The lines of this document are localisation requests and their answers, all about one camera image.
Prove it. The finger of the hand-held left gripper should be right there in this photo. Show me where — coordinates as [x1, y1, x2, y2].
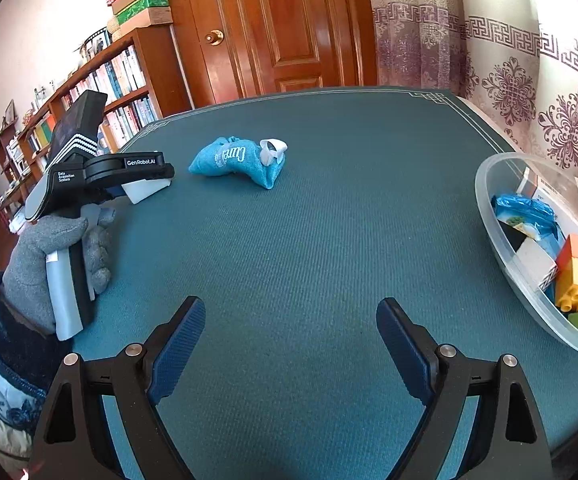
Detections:
[139, 161, 176, 182]

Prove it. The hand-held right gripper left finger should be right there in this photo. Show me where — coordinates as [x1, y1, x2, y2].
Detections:
[29, 295, 207, 480]

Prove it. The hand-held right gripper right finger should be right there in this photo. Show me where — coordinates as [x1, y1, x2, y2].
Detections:
[375, 297, 554, 480]

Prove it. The white block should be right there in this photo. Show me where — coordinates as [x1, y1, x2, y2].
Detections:
[122, 150, 175, 205]

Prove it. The blue cloth pouch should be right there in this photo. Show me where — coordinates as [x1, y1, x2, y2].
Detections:
[188, 136, 282, 191]

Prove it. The blue snack packet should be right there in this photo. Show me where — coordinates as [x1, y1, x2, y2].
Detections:
[491, 192, 567, 261]

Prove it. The clear plastic bowl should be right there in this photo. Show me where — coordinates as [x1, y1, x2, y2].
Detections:
[474, 152, 578, 358]

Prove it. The person's left hand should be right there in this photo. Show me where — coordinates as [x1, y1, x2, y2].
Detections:
[2, 202, 117, 336]

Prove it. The row of books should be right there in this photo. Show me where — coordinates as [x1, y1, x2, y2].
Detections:
[9, 47, 160, 161]

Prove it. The wooden bookshelf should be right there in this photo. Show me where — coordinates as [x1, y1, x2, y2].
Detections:
[0, 25, 192, 226]

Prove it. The cardboard box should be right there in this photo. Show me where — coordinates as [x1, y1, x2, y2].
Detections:
[116, 6, 175, 37]

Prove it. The black white zigzag cube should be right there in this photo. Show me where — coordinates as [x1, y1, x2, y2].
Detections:
[499, 220, 560, 291]

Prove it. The green box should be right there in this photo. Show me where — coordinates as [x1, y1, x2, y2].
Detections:
[112, 0, 171, 17]

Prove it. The brown wooden door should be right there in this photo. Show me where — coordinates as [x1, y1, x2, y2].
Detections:
[159, 0, 380, 111]

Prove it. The white medicine box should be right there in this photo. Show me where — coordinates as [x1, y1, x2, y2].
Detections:
[516, 167, 578, 241]

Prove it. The white purple patterned curtain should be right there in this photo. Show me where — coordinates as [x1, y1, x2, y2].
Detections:
[364, 0, 578, 196]

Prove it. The white plastic ring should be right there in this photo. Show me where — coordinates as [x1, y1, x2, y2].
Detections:
[259, 137, 290, 166]

